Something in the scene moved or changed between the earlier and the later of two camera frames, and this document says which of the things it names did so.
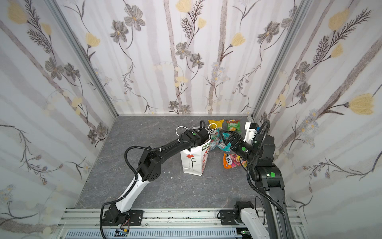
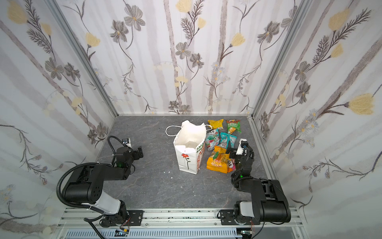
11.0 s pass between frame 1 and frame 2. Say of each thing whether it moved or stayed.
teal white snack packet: stayed
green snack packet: stayed
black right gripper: moved
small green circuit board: stayed
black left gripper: moved
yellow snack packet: stayed
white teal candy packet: stayed
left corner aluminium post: stayed
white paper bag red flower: moved
